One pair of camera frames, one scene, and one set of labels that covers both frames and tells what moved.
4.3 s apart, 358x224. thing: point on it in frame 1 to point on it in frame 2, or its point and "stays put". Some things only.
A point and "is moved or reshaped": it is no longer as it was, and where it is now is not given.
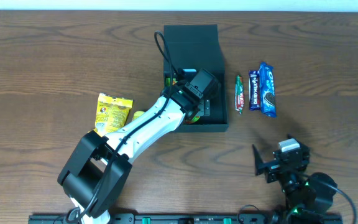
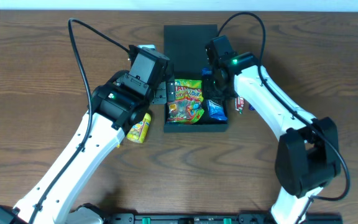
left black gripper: x=204 y=108 to x=161 y=93
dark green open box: x=196 y=46 stays put
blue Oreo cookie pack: x=267 y=90 is moved or reshaped
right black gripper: x=270 y=167 to x=214 y=90
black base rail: x=189 y=219 stays put
